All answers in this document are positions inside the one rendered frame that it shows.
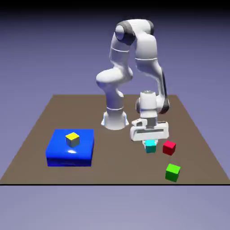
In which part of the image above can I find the small yellow cube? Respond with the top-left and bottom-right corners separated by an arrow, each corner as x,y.
65,132 -> 80,148

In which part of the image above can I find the small red cube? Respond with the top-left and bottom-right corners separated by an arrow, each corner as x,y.
162,140 -> 177,156

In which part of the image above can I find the large blue box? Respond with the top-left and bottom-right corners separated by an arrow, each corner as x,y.
45,128 -> 95,168

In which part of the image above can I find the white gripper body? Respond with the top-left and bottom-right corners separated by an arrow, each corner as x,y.
130,121 -> 170,142

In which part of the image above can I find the small cyan cube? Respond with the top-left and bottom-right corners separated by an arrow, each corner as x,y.
144,140 -> 157,154

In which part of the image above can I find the small green cube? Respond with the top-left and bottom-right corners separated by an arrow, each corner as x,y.
165,163 -> 181,183

